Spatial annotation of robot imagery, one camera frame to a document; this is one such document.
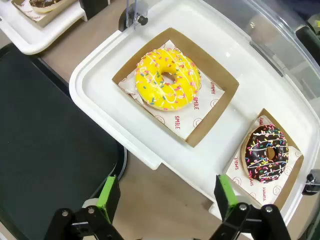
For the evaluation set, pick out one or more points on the black lid hinge knob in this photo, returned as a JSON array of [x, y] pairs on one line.
[[142, 20], [311, 181]]

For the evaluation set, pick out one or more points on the chocolate sprinkled donut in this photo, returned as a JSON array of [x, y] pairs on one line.
[[266, 154]]

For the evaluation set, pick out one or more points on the dark green serving tray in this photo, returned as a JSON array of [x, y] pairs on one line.
[[50, 140]]

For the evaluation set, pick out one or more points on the small white display tray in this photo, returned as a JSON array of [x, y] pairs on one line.
[[37, 27]]

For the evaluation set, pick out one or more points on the clear plastic display lid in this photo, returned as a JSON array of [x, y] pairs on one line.
[[282, 35]]

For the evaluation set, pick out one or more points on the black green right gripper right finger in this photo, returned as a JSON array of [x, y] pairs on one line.
[[226, 193]]

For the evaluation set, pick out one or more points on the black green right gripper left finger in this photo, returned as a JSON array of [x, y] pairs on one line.
[[109, 193]]

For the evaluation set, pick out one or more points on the chocolate glazed donut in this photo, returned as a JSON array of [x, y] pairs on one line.
[[44, 5]]

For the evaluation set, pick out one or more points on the white printed paper liner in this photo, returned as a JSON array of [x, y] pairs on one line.
[[195, 112], [250, 186], [28, 11]]

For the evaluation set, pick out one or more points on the large white display tray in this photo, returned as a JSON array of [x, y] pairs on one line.
[[205, 100]]

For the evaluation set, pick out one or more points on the yellow sprinkled donut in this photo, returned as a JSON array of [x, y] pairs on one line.
[[168, 79]]

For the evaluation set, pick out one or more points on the brown cardboard donut box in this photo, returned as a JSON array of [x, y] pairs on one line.
[[47, 18], [215, 82], [292, 180]]

